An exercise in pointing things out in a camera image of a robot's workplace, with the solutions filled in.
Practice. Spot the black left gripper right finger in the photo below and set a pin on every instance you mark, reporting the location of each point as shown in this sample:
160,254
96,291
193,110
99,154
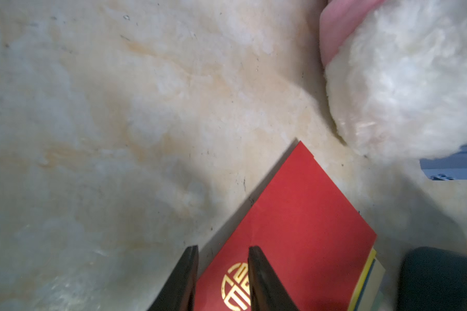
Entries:
267,293

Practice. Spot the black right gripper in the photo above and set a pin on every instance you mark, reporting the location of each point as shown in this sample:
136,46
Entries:
433,279

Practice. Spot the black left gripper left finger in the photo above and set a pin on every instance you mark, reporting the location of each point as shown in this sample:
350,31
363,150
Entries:
178,292

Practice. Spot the red envelope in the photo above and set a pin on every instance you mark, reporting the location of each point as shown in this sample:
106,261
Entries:
315,240

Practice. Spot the cream envelope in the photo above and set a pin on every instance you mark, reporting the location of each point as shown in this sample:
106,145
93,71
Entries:
371,288

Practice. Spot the yellow envelope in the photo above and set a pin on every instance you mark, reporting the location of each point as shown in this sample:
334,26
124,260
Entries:
361,281

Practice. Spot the blue cat desk lamp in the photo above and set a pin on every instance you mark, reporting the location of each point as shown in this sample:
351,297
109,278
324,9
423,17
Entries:
453,167

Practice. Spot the white plush bunny toy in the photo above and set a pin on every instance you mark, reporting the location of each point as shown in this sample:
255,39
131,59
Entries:
396,76

